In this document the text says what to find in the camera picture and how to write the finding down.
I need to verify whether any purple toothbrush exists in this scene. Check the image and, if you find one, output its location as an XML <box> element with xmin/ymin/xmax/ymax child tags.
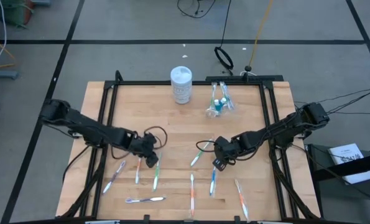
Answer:
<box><xmin>101</xmin><ymin>159</ymin><xmax>127</xmax><ymax>195</ymax></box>
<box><xmin>124</xmin><ymin>195</ymin><xmax>167</xmax><ymax>205</ymax></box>

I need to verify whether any black mounting bar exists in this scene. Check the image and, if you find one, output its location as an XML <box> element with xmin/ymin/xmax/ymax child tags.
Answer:
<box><xmin>205</xmin><ymin>74</ymin><xmax>284</xmax><ymax>83</ymax></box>

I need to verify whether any white booklet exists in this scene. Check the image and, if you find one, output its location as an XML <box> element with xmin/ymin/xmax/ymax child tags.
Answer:
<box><xmin>327</xmin><ymin>142</ymin><xmax>370</xmax><ymax>185</ymax></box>

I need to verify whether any grey-blue floor bar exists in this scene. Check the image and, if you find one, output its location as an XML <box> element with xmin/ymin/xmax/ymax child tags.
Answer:
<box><xmin>0</xmin><ymin>68</ymin><xmax>19</xmax><ymax>80</ymax></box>

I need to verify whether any green bin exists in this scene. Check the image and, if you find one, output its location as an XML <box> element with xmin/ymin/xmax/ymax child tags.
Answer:
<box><xmin>0</xmin><ymin>0</ymin><xmax>35</xmax><ymax>27</ymax></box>

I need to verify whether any black aluminium table frame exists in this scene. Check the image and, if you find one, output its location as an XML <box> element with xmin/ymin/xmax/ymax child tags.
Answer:
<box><xmin>56</xmin><ymin>70</ymin><xmax>321</xmax><ymax>224</ymax></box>

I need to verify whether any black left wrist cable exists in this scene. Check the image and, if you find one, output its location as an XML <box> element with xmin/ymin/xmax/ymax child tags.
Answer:
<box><xmin>142</xmin><ymin>125</ymin><xmax>169</xmax><ymax>150</ymax></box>

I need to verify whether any long yellow cable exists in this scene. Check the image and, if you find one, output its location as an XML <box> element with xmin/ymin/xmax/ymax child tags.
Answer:
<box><xmin>245</xmin><ymin>0</ymin><xmax>275</xmax><ymax>73</ymax></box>

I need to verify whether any green toothbrush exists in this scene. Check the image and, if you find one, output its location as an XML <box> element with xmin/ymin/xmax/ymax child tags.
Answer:
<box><xmin>152</xmin><ymin>152</ymin><xmax>162</xmax><ymax>192</ymax></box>
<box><xmin>211</xmin><ymin>82</ymin><xmax>218</xmax><ymax>108</ymax></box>
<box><xmin>190</xmin><ymin>138</ymin><xmax>215</xmax><ymax>167</ymax></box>

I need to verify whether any thin yellow cable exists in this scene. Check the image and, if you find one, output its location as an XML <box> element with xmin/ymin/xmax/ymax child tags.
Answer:
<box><xmin>0</xmin><ymin>30</ymin><xmax>17</xmax><ymax>70</ymax></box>

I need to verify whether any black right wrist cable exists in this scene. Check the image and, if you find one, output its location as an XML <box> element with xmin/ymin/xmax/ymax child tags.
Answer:
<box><xmin>195</xmin><ymin>139</ymin><xmax>218</xmax><ymax>153</ymax></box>

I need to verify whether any clear plastic container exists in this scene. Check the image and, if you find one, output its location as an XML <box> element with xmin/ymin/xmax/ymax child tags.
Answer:
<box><xmin>205</xmin><ymin>99</ymin><xmax>235</xmax><ymax>118</ymax></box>

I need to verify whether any black coiled cable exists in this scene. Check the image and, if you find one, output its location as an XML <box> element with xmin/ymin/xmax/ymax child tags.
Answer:
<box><xmin>213</xmin><ymin>0</ymin><xmax>235</xmax><ymax>75</ymax></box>

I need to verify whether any black side cart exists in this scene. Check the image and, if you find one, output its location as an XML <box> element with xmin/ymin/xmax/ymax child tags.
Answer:
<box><xmin>305</xmin><ymin>143</ymin><xmax>370</xmax><ymax>224</ymax></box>

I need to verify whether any white wipes canister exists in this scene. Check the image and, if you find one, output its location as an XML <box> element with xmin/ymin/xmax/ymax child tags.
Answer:
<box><xmin>170</xmin><ymin>65</ymin><xmax>193</xmax><ymax>105</ymax></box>

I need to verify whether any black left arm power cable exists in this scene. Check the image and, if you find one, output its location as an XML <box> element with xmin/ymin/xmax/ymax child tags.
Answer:
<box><xmin>62</xmin><ymin>144</ymin><xmax>91</xmax><ymax>184</ymax></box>

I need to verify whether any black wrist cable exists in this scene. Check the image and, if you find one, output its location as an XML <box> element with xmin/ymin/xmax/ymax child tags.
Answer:
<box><xmin>142</xmin><ymin>125</ymin><xmax>169</xmax><ymax>150</ymax></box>
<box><xmin>195</xmin><ymin>139</ymin><xmax>218</xmax><ymax>153</ymax></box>

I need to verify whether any orange toothbrush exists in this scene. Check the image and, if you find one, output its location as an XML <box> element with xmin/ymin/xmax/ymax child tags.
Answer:
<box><xmin>233</xmin><ymin>178</ymin><xmax>251</xmax><ymax>223</ymax></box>
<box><xmin>134</xmin><ymin>157</ymin><xmax>143</xmax><ymax>185</ymax></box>
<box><xmin>189</xmin><ymin>173</ymin><xmax>196</xmax><ymax>218</ymax></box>

